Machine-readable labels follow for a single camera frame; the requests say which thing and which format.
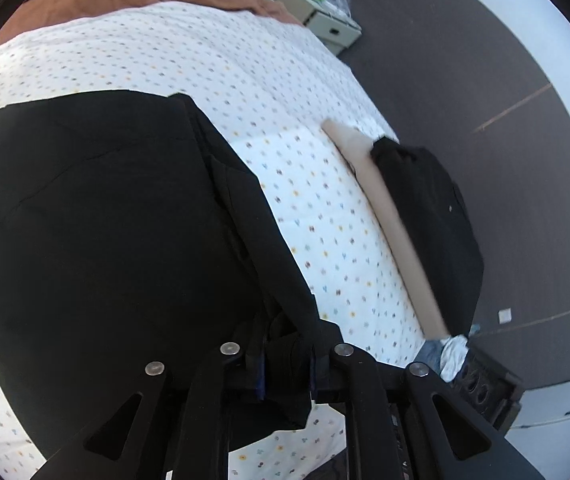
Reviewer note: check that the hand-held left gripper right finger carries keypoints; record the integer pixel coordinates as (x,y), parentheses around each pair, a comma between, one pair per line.
(313,375)

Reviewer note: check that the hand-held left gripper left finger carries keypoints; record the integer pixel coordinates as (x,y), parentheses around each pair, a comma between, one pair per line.
(260,377)

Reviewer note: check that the black garment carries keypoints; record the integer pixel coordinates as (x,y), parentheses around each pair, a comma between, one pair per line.
(90,210)

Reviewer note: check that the white and blue cloth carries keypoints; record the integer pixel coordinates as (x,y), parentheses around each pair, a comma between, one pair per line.
(452,352)

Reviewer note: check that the black crate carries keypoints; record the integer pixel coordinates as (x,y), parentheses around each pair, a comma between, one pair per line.
(485,385)

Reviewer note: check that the beige bed footboard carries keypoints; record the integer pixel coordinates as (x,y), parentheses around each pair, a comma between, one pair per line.
(390,210)

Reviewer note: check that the folded black cloth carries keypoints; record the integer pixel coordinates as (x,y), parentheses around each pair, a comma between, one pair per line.
(430,220)

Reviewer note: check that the white paper scrap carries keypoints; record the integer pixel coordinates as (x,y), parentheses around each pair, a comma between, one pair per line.
(505,316)

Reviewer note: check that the white floral bed sheet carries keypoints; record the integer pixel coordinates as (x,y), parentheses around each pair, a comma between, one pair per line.
(285,110)

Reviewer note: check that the beige nightstand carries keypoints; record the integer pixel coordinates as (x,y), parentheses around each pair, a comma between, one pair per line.
(332,27)

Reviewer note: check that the clear plastic bag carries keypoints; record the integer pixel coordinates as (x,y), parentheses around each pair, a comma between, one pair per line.
(339,2)

